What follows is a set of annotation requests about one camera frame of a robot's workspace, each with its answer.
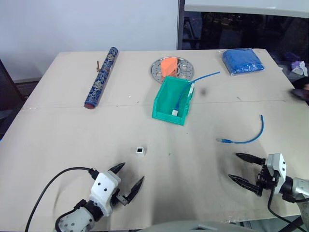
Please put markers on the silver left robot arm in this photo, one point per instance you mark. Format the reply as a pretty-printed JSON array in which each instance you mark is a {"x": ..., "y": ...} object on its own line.
[{"x": 74, "y": 221}]

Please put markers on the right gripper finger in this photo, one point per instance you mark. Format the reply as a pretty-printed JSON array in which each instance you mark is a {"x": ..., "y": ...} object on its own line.
[
  {"x": 243, "y": 182},
  {"x": 251, "y": 158}
]

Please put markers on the grey vertical post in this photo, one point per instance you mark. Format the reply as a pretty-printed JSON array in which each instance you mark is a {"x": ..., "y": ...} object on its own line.
[{"x": 181, "y": 24}]

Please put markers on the white board panel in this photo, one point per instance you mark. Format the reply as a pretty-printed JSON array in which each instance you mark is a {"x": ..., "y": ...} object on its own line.
[{"x": 246, "y": 7}]

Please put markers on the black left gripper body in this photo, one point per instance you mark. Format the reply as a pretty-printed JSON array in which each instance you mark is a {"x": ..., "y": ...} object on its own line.
[{"x": 122, "y": 200}]

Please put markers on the orange block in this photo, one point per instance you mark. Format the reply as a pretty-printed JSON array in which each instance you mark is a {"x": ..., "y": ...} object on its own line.
[{"x": 167, "y": 67}]

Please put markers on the small white cube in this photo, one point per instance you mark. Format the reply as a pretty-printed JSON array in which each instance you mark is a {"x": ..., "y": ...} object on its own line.
[{"x": 140, "y": 151}]

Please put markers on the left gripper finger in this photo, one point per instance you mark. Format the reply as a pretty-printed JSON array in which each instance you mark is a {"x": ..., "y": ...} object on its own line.
[
  {"x": 135, "y": 188},
  {"x": 117, "y": 168}
]

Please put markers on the blue cloth in plastic bag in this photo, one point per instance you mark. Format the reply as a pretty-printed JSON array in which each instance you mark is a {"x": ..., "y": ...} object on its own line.
[{"x": 242, "y": 61}]

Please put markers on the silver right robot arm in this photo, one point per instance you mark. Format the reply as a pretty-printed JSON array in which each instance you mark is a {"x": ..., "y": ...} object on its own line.
[{"x": 300, "y": 187}]

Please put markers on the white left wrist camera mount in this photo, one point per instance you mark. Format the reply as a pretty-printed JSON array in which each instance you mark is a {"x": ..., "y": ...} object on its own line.
[{"x": 103, "y": 186}]

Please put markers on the dark rounded object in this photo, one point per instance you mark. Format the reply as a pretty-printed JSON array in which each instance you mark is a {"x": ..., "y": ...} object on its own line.
[{"x": 300, "y": 93}]

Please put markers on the purple and white object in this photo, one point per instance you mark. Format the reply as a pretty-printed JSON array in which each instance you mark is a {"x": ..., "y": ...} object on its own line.
[{"x": 299, "y": 67}]

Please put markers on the round silver metal plate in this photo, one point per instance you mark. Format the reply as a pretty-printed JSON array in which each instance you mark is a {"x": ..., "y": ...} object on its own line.
[{"x": 186, "y": 68}]

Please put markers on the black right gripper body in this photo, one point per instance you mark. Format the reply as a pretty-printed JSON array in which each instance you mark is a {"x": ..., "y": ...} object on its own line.
[{"x": 265, "y": 182}]

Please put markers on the green plastic bin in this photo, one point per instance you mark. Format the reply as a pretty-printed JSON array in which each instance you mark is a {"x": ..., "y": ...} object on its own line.
[{"x": 166, "y": 99}]

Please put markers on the grey rounded robot body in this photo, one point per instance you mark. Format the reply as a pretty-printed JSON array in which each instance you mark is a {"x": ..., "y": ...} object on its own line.
[{"x": 193, "y": 227}]

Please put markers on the dark furniture piece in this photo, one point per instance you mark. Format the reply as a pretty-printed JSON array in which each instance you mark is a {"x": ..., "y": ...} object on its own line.
[{"x": 8, "y": 89}]

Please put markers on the blue patterned scroll tube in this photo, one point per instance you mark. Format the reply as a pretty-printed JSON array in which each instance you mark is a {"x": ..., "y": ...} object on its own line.
[{"x": 101, "y": 78}]

